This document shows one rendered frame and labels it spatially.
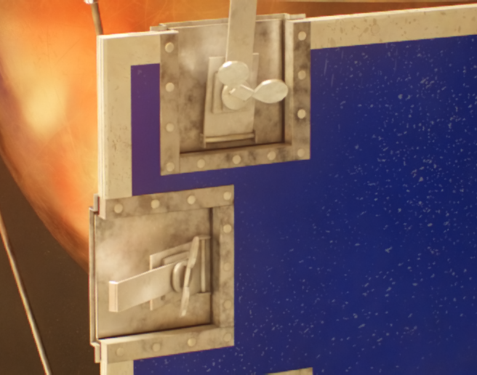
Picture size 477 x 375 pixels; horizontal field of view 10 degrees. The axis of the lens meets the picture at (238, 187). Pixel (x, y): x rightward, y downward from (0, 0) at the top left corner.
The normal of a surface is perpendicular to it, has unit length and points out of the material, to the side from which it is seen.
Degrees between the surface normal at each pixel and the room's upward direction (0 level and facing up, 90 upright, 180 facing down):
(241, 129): 99
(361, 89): 90
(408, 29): 90
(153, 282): 90
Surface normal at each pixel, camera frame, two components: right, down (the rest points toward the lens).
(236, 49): 0.45, 0.36
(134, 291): 0.83, 0.13
